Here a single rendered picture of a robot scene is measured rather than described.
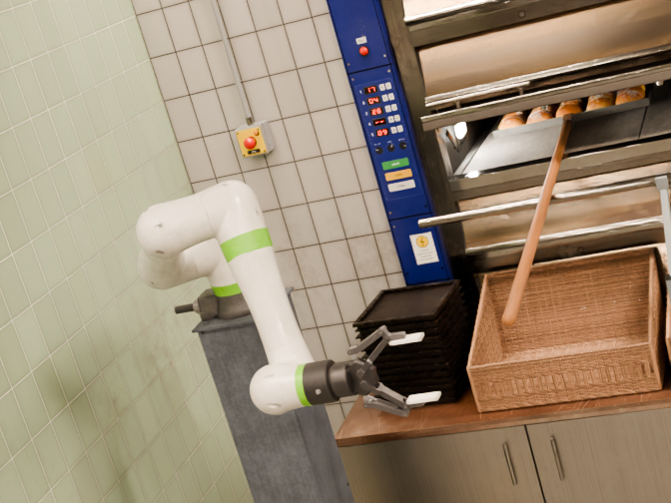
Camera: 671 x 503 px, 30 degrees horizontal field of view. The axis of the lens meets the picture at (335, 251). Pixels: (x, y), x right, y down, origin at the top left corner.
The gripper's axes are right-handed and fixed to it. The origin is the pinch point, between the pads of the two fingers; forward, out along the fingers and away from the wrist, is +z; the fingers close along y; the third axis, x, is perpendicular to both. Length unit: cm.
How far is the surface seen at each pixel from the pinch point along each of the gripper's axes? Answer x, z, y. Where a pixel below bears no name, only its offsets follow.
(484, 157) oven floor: -176, -20, 1
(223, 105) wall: -154, -97, -40
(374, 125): -151, -46, -23
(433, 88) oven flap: -153, -24, -30
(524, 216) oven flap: -154, -6, 18
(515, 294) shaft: -33.5, 13.9, -0.2
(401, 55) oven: -154, -32, -42
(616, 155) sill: -154, 26, 4
